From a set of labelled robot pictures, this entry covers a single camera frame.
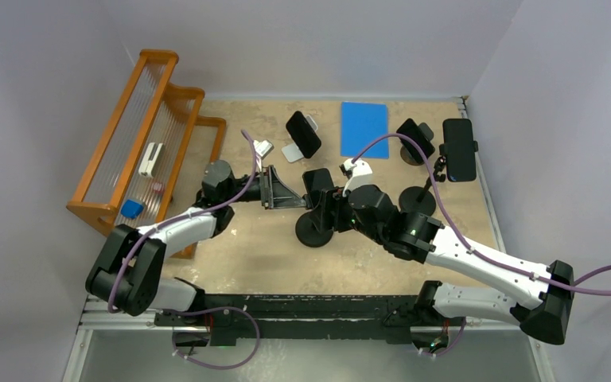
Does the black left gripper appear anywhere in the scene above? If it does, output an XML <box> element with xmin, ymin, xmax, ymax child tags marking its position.
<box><xmin>223</xmin><ymin>165</ymin><xmax>306</xmax><ymax>209</ymax></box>

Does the black round-base phone stand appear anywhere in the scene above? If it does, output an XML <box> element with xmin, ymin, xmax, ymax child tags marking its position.
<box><xmin>295</xmin><ymin>193</ymin><xmax>334</xmax><ymax>248</ymax></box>

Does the black smartphone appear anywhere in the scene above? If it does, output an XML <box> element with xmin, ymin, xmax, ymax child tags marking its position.
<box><xmin>302</xmin><ymin>168</ymin><xmax>334</xmax><ymax>195</ymax></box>

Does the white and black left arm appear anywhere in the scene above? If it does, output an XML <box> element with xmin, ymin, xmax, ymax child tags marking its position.
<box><xmin>85</xmin><ymin>160</ymin><xmax>306</xmax><ymax>325</ymax></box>

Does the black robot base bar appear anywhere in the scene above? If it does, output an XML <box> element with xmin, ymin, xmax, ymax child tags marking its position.
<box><xmin>155</xmin><ymin>294</ymin><xmax>463</xmax><ymax>346</ymax></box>

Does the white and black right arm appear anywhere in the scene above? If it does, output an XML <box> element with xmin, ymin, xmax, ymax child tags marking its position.
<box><xmin>310</xmin><ymin>185</ymin><xmax>574</xmax><ymax>345</ymax></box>

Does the white folding phone stand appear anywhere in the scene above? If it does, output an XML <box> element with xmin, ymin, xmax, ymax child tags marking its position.
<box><xmin>281</xmin><ymin>111</ymin><xmax>321</xmax><ymax>163</ymax></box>

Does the black phone on white stand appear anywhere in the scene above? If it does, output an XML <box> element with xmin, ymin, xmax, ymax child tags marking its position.
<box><xmin>286</xmin><ymin>111</ymin><xmax>321</xmax><ymax>159</ymax></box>

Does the black tall phone stand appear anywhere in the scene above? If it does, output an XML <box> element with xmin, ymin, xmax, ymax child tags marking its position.
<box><xmin>399</xmin><ymin>151</ymin><xmax>449</xmax><ymax>216</ymax></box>

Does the black phone on small stand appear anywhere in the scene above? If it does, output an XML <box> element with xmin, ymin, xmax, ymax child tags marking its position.
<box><xmin>395</xmin><ymin>118</ymin><xmax>436</xmax><ymax>165</ymax></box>

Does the blue rectangular mat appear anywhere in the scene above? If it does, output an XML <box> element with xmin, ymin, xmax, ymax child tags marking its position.
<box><xmin>340</xmin><ymin>102</ymin><xmax>388</xmax><ymax>157</ymax></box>

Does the orange wooden rack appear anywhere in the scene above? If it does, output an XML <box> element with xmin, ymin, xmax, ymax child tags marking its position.
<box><xmin>66</xmin><ymin>49</ymin><xmax>227</xmax><ymax>236</ymax></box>

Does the white device on rack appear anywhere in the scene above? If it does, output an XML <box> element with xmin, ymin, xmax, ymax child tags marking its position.
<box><xmin>138</xmin><ymin>142</ymin><xmax>165</xmax><ymax>178</ymax></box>

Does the blue object on rack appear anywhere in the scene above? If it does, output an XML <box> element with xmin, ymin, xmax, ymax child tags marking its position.
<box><xmin>119</xmin><ymin>198</ymin><xmax>144</xmax><ymax>220</ymax></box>

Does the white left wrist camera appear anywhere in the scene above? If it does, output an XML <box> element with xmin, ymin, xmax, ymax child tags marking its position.
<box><xmin>253</xmin><ymin>140</ymin><xmax>274</xmax><ymax>171</ymax></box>

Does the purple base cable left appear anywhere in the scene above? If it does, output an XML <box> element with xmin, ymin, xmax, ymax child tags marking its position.
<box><xmin>170</xmin><ymin>308</ymin><xmax>262</xmax><ymax>371</ymax></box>

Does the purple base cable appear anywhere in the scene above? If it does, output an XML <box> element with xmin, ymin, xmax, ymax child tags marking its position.
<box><xmin>170</xmin><ymin>308</ymin><xmax>262</xmax><ymax>371</ymax></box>
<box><xmin>416</xmin><ymin>318</ymin><xmax>467</xmax><ymax>360</ymax></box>

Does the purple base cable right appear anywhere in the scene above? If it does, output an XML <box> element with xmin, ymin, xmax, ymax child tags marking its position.
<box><xmin>416</xmin><ymin>318</ymin><xmax>467</xmax><ymax>360</ymax></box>

